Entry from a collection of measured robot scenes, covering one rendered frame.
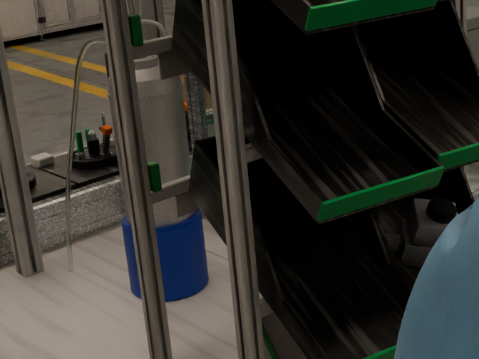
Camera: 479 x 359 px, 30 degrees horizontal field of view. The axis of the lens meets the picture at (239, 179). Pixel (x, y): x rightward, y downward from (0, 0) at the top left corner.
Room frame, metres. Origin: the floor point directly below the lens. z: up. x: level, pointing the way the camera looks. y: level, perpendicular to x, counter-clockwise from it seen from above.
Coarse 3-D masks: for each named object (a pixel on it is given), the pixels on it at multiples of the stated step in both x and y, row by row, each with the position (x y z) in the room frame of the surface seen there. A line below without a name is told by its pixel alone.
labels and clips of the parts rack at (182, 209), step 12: (132, 24) 0.91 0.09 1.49; (132, 36) 0.91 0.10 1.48; (168, 60) 0.95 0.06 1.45; (180, 60) 0.96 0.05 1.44; (168, 72) 0.95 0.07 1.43; (180, 72) 0.96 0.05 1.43; (156, 168) 0.92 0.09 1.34; (156, 180) 0.91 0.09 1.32; (180, 204) 0.95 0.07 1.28; (192, 204) 0.96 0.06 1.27; (180, 216) 0.95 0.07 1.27
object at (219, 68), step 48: (240, 96) 0.77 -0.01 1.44; (144, 144) 0.91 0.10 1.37; (240, 144) 0.77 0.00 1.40; (144, 192) 0.91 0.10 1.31; (240, 192) 0.77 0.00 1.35; (144, 240) 0.90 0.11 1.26; (240, 240) 0.76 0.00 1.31; (144, 288) 0.91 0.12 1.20; (240, 288) 0.76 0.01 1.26; (240, 336) 0.77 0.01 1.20
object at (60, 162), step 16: (112, 128) 2.08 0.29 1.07; (80, 144) 2.17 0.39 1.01; (96, 144) 2.14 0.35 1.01; (112, 144) 2.28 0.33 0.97; (32, 160) 2.16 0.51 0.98; (48, 160) 2.15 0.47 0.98; (64, 160) 2.17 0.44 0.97; (80, 160) 2.09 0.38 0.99; (96, 160) 2.08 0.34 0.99; (112, 160) 2.10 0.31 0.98; (64, 176) 2.04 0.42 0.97; (80, 176) 2.03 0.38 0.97; (96, 176) 2.02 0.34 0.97; (112, 176) 2.04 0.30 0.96
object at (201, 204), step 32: (192, 160) 0.90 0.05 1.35; (256, 160) 0.94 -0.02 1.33; (192, 192) 0.90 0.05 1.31; (256, 192) 0.92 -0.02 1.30; (288, 192) 0.93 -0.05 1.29; (224, 224) 0.85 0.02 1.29; (256, 224) 0.79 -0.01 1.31; (288, 224) 0.88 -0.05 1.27; (320, 224) 0.89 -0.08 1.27; (352, 224) 0.86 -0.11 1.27; (256, 256) 0.79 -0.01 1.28; (288, 256) 0.84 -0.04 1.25; (320, 256) 0.84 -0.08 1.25; (352, 256) 0.85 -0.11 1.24; (384, 256) 0.82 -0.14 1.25; (288, 288) 0.80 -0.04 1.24; (320, 288) 0.80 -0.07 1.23; (352, 288) 0.80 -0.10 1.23; (384, 288) 0.81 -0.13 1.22; (288, 320) 0.75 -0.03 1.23; (320, 320) 0.76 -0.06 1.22; (352, 320) 0.77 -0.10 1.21; (384, 320) 0.77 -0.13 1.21; (320, 352) 0.70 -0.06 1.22; (352, 352) 0.73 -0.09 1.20; (384, 352) 0.71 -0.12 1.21
